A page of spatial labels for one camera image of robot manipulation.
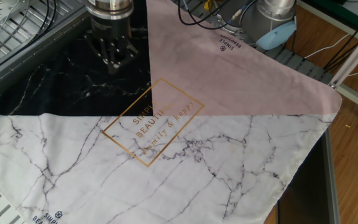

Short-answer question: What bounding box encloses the black panel with grey frame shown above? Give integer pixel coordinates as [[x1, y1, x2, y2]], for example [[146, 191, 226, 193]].
[[277, 130, 341, 224]]

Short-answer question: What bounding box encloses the grey aluminium table rail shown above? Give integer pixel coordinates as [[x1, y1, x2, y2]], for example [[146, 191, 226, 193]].
[[0, 4, 90, 108]]

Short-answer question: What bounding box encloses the silver pedestal on mount plate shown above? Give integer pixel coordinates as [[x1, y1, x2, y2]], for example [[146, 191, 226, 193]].
[[0, 0, 39, 24]]

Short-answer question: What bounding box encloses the marble print cloth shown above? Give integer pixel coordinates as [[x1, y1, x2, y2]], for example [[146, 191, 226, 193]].
[[0, 0, 343, 224]]

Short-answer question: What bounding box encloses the black cable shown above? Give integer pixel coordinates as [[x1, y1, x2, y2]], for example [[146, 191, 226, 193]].
[[177, 0, 229, 30], [26, 0, 58, 44]]

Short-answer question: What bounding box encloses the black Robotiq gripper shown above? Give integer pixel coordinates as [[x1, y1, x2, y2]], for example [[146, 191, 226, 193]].
[[85, 15, 139, 75]]

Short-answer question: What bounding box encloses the white cable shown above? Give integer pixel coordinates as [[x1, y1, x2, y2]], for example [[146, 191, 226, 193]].
[[305, 32, 352, 60]]

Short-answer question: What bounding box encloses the aluminium frame post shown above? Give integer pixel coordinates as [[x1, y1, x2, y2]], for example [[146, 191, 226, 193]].
[[328, 21, 358, 116]]

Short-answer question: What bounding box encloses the cable with metal connector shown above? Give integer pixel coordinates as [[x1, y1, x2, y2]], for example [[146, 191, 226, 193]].
[[227, 0, 260, 26]]

